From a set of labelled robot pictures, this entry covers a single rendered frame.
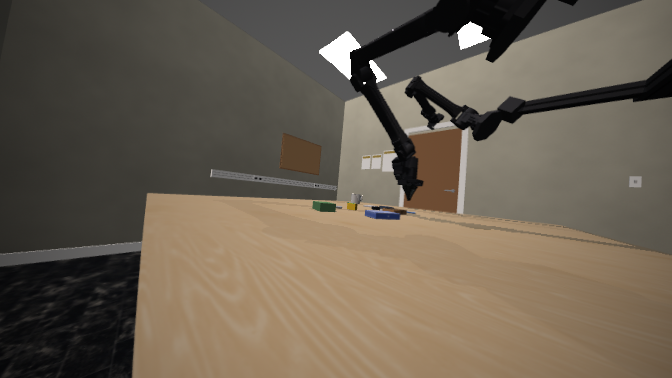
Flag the blue and white cardboard box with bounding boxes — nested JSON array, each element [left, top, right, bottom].
[[365, 210, 400, 220]]

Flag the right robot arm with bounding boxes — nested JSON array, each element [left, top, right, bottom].
[[405, 76, 488, 130]]

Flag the wooden ball-in-hole puzzle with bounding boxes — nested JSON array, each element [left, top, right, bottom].
[[382, 208, 407, 215]]

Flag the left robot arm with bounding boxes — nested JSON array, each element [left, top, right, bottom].
[[350, 0, 525, 180]]

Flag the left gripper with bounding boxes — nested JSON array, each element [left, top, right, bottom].
[[397, 179, 424, 201]]

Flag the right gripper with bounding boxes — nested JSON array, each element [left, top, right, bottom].
[[427, 113, 445, 130]]

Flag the green rectangular box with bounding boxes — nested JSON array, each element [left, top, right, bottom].
[[312, 201, 336, 212]]

